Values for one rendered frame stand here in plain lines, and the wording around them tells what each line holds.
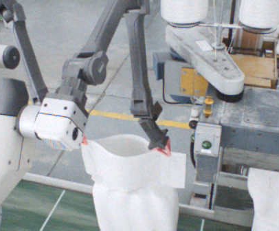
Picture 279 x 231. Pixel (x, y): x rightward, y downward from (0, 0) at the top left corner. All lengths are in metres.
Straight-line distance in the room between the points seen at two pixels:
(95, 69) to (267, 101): 0.57
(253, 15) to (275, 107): 0.30
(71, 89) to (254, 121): 0.56
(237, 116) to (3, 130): 0.68
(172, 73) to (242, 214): 0.88
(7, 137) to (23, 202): 1.31
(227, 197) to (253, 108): 0.81
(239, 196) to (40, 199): 1.14
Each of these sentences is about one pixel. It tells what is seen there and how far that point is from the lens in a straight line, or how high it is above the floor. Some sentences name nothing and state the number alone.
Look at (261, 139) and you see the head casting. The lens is 1.15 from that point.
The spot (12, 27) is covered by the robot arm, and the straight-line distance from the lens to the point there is 1.51.
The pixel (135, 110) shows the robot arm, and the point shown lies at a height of 1.24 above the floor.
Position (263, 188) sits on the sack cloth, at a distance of 1.51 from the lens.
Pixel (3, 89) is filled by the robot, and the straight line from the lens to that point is 0.97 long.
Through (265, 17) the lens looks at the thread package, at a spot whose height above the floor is 1.57.
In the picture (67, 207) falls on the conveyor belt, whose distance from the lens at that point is 2.16.
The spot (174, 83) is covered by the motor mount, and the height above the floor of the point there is 1.21.
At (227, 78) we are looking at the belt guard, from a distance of 1.18.
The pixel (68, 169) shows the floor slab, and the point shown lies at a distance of 2.92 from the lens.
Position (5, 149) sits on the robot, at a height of 1.42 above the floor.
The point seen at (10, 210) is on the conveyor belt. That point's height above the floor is 0.38.
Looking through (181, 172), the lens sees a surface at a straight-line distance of 1.53.
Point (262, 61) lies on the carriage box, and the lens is 1.48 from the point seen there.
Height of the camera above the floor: 2.02
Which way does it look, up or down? 37 degrees down
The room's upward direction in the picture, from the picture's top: 4 degrees counter-clockwise
